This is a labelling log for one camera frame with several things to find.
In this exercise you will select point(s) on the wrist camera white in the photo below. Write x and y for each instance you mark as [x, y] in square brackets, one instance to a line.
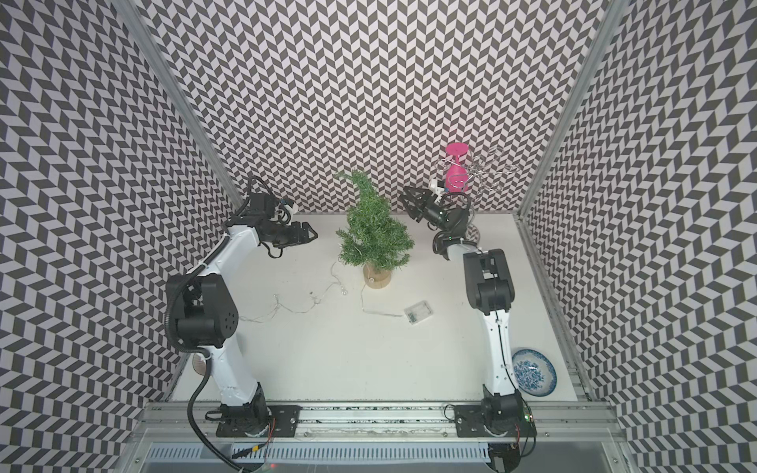
[287, 205]
[437, 187]

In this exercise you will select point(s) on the pink plastic wine glass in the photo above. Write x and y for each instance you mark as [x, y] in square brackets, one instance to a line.
[457, 176]

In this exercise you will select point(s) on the left corner metal post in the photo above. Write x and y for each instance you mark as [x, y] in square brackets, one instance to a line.
[128, 12]

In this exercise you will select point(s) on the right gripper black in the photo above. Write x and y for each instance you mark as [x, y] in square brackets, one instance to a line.
[427, 198]

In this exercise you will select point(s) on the aluminium front rail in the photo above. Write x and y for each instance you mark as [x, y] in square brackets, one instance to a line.
[581, 421]

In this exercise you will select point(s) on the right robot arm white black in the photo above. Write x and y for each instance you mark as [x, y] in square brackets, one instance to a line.
[490, 290]

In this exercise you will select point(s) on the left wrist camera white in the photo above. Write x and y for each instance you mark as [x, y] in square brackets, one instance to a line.
[287, 205]

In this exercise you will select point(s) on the blue white patterned plate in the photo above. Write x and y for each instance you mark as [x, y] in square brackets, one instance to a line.
[534, 372]

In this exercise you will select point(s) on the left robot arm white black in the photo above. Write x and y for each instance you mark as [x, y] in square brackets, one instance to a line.
[202, 317]

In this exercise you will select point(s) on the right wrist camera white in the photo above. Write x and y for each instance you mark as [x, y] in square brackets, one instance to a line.
[437, 187]

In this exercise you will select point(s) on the pink ribbed glass plate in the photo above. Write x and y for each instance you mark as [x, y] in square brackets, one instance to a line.
[200, 364]

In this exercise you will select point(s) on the corner metal post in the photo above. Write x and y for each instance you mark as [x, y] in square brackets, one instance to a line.
[128, 12]
[607, 30]

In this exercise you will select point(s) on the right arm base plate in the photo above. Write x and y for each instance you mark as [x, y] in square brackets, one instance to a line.
[471, 422]

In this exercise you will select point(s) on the chrome wire glass rack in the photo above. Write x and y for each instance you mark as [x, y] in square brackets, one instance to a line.
[488, 173]

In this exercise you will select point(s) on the right corner metal post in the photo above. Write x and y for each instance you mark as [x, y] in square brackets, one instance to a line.
[607, 30]

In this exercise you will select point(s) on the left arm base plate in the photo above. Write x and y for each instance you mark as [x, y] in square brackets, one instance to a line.
[241, 422]

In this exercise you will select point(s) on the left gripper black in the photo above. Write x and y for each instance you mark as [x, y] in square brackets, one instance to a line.
[296, 238]

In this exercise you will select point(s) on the small green christmas tree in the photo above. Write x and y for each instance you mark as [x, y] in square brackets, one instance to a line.
[373, 239]

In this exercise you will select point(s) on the white ribbed vent strip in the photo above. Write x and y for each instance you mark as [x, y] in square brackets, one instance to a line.
[332, 453]

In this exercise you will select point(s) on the clear battery box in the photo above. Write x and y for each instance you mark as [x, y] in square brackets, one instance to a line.
[418, 312]

